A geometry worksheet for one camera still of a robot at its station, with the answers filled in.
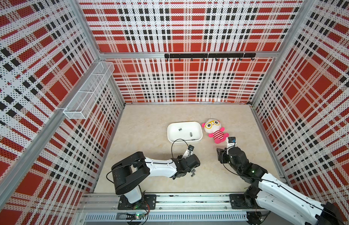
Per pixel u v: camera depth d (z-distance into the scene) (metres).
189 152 0.77
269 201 0.58
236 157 0.59
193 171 0.84
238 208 0.72
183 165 0.67
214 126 0.98
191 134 1.01
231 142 0.69
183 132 1.02
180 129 1.04
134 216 0.70
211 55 0.89
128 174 0.44
